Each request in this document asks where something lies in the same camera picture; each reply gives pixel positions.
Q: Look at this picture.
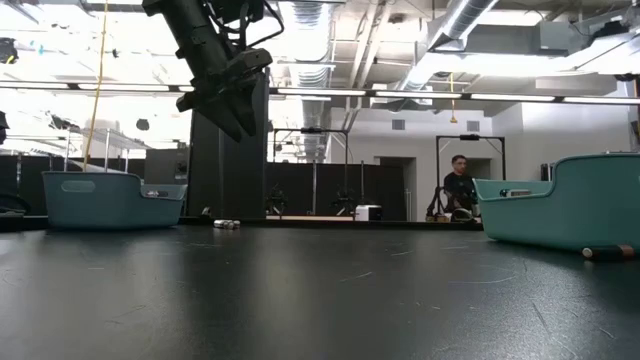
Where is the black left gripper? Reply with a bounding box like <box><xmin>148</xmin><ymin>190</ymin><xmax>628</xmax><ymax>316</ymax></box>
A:
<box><xmin>174</xmin><ymin>47</ymin><xmax>275</xmax><ymax>144</ymax></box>

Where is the black copper-top battery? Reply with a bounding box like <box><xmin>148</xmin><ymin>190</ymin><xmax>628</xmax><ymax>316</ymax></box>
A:
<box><xmin>581</xmin><ymin>244</ymin><xmax>637</xmax><ymax>261</ymax></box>

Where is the tall black partition panel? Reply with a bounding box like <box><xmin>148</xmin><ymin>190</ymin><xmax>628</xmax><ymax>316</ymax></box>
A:
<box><xmin>187</xmin><ymin>72</ymin><xmax>271</xmax><ymax>220</ymax></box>

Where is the long ceiling light bar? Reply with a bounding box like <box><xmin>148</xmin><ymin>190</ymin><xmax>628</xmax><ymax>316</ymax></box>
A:
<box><xmin>277</xmin><ymin>88</ymin><xmax>367</xmax><ymax>97</ymax></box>
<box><xmin>0</xmin><ymin>79</ymin><xmax>195</xmax><ymax>94</ymax></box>
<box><xmin>562</xmin><ymin>95</ymin><xmax>640</xmax><ymax>106</ymax></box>
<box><xmin>469</xmin><ymin>92</ymin><xmax>557</xmax><ymax>103</ymax></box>
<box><xmin>374</xmin><ymin>90</ymin><xmax>464</xmax><ymax>100</ymax></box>

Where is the light wooden table top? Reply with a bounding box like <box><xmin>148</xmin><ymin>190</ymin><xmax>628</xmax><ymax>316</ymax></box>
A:
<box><xmin>265</xmin><ymin>214</ymin><xmax>356</xmax><ymax>222</ymax></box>

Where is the light blue plastic bin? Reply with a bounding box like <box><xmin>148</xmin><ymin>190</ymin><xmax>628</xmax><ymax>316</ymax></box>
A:
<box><xmin>42</xmin><ymin>171</ymin><xmax>189</xmax><ymax>231</ymax></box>

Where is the white box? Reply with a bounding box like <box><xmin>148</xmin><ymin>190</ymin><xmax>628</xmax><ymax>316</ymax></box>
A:
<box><xmin>354</xmin><ymin>204</ymin><xmax>384</xmax><ymax>222</ymax></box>

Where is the yellow hanging pendant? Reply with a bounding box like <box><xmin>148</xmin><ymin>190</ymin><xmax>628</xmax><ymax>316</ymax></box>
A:
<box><xmin>448</xmin><ymin>72</ymin><xmax>459</xmax><ymax>125</ymax></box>

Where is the person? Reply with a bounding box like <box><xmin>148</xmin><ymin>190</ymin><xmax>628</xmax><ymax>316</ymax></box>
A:
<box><xmin>442</xmin><ymin>154</ymin><xmax>480</xmax><ymax>222</ymax></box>

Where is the teal plastic bin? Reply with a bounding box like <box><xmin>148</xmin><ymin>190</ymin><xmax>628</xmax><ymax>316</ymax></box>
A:
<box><xmin>472</xmin><ymin>152</ymin><xmax>640</xmax><ymax>254</ymax></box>

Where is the black gantry frame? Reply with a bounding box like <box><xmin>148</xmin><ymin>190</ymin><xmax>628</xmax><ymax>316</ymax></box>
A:
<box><xmin>435</xmin><ymin>134</ymin><xmax>507</xmax><ymax>221</ymax></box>
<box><xmin>272</xmin><ymin>127</ymin><xmax>350</xmax><ymax>220</ymax></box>

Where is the narrow silver spiral duct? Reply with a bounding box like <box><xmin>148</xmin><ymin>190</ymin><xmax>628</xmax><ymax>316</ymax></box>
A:
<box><xmin>287</xmin><ymin>0</ymin><xmax>334</xmax><ymax>164</ymax></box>

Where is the chrome wire rack cart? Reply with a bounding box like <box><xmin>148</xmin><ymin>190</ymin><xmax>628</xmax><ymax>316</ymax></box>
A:
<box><xmin>48</xmin><ymin>127</ymin><xmax>151</xmax><ymax>174</ymax></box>

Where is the yellow hanging cable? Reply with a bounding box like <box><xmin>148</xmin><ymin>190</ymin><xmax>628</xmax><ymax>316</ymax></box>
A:
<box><xmin>82</xmin><ymin>0</ymin><xmax>109</xmax><ymax>173</ymax></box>

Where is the black table edge frame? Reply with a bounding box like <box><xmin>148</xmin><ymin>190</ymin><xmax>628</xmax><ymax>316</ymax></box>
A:
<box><xmin>0</xmin><ymin>214</ymin><xmax>484</xmax><ymax>233</ymax></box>

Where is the large silver spiral duct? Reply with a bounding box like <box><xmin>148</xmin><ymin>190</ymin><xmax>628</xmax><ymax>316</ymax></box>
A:
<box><xmin>397</xmin><ymin>0</ymin><xmax>501</xmax><ymax>94</ymax></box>

